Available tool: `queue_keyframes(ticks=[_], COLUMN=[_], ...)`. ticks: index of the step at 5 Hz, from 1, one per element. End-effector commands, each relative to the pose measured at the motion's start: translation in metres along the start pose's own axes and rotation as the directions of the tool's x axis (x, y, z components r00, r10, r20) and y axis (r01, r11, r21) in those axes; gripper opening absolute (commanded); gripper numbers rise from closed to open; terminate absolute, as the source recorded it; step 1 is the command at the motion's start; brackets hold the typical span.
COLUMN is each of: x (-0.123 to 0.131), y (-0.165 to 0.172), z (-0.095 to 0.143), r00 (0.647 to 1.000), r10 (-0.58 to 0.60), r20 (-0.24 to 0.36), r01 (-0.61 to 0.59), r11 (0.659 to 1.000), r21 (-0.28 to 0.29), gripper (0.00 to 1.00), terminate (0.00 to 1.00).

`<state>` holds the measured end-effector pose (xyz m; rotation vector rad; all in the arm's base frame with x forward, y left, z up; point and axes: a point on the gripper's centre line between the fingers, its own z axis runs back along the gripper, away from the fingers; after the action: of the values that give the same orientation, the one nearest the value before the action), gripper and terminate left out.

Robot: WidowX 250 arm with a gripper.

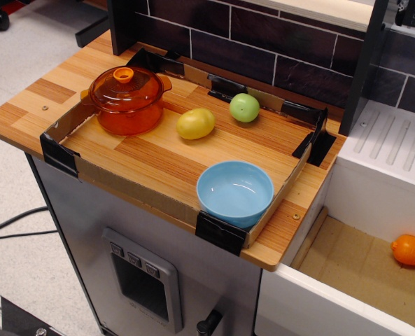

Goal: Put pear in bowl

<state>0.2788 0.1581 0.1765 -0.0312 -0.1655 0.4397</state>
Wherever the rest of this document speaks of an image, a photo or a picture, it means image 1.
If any black floor cable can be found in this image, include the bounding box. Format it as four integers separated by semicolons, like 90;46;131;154
0;205;59;243

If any orange plastic carrot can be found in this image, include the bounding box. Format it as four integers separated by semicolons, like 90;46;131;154
391;234;415;266

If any light blue bowl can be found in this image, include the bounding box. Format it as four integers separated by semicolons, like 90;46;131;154
196;160;274;229

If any orange transparent pot with lid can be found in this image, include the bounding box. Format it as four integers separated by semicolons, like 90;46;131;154
80;66;172;136

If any yellow plastic potato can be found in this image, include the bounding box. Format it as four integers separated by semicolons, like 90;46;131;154
176;108;216;140

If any grey toy oven front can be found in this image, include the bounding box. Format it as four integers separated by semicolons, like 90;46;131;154
102;227;183;334

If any black oven knob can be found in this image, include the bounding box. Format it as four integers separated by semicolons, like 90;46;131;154
196;309;223;336

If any white toy sink unit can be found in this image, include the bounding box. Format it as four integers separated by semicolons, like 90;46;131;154
255;102;415;335

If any green plastic pear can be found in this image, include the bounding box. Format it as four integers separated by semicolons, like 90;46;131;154
229;93;260;123

